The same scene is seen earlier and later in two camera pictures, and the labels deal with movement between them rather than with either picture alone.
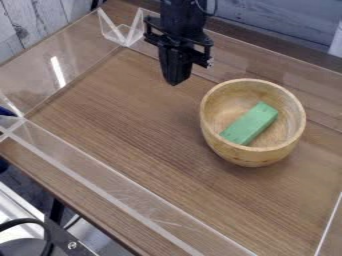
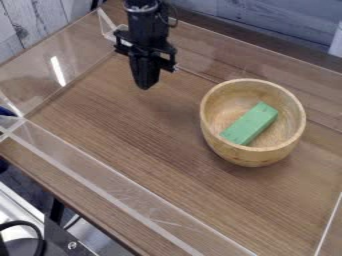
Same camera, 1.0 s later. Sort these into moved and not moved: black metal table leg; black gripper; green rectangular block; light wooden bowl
Moved: black gripper
Not moved: black metal table leg; light wooden bowl; green rectangular block
